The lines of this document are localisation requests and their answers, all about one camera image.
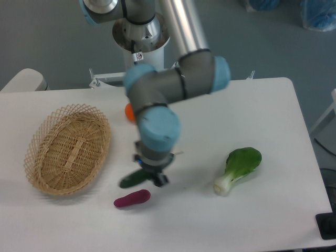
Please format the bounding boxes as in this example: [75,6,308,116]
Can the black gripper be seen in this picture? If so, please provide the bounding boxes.
[134,141,175,187]

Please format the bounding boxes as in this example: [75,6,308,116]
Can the dark green cucumber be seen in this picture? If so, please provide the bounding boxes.
[119,169,150,188]

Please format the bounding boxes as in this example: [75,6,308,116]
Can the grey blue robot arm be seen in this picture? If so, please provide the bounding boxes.
[79,1,230,188]

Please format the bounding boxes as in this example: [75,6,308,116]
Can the woven wicker basket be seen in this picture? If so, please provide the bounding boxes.
[24,104,111,196]

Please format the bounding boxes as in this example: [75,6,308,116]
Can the purple sweet potato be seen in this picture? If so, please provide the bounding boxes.
[113,190,151,208]

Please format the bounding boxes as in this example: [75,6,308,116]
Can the orange persimmon fruit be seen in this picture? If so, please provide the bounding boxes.
[124,103,135,122]

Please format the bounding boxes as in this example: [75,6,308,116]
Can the green bok choy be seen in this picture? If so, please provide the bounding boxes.
[213,147,262,196]

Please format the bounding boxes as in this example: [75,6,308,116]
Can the white chair armrest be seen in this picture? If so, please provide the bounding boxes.
[1,68,50,93]

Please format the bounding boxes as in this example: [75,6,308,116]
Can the black device at edge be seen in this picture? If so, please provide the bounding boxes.
[316,213,335,240]

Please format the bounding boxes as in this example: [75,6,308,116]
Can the blue plastic bag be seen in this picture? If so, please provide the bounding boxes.
[244,0,280,12]
[300,0,335,32]

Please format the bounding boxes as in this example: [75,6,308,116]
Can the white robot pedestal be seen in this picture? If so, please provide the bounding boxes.
[89,13,170,89]

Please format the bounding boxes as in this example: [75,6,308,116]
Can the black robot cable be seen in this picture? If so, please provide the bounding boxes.
[130,39,140,66]

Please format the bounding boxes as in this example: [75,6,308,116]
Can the black floor cable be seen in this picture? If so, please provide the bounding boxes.
[314,138,336,156]

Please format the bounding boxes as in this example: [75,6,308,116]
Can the white furniture frame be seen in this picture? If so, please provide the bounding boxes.
[309,89,335,136]

